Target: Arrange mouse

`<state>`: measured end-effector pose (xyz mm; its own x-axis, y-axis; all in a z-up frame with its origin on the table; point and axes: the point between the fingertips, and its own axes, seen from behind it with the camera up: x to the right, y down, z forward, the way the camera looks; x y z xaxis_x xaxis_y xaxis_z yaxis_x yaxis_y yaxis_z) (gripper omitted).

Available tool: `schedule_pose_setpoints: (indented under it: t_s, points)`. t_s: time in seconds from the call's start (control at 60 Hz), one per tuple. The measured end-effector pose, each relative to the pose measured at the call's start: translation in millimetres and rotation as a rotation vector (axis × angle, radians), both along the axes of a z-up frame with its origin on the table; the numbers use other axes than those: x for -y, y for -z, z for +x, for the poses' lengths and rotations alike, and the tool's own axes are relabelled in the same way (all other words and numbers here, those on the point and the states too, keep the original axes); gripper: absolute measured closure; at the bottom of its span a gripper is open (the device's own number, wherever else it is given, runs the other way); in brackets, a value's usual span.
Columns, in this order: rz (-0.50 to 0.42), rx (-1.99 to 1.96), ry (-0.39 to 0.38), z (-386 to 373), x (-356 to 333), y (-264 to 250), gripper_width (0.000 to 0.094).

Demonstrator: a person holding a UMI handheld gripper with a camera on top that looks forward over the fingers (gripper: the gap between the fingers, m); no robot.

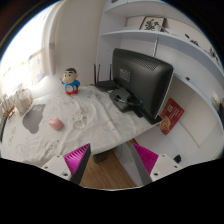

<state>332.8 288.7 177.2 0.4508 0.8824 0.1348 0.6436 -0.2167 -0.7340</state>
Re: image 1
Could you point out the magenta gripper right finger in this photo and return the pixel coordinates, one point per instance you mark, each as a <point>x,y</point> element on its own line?
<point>152,167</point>

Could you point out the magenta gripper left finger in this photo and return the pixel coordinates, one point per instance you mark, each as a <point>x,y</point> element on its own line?
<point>70,167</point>

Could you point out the pink computer mouse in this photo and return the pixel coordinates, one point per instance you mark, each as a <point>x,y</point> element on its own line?
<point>56,123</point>

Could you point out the grey cat-shaped mouse pad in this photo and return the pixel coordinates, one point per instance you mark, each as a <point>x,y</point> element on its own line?
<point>33,118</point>

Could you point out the white patterned tablecloth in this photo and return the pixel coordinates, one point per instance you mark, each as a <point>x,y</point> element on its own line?
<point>90,117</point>

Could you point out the red booklet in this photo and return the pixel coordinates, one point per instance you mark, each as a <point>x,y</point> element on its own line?
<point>170,115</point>

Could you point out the black computer monitor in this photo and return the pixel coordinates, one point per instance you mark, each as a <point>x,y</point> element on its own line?
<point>146,79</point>

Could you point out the cartoon boy figurine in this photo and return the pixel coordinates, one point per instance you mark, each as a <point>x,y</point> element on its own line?
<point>70,82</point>

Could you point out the black wifi router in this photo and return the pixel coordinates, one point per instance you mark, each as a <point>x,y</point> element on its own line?
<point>103,85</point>

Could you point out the white curtain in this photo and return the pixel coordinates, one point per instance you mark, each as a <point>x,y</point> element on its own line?
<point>48,43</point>

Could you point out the framed picture on shelf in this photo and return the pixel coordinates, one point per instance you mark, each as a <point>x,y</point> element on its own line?
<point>152,23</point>

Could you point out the white wall shelf unit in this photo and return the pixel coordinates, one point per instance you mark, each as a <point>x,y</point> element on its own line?
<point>198,77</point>

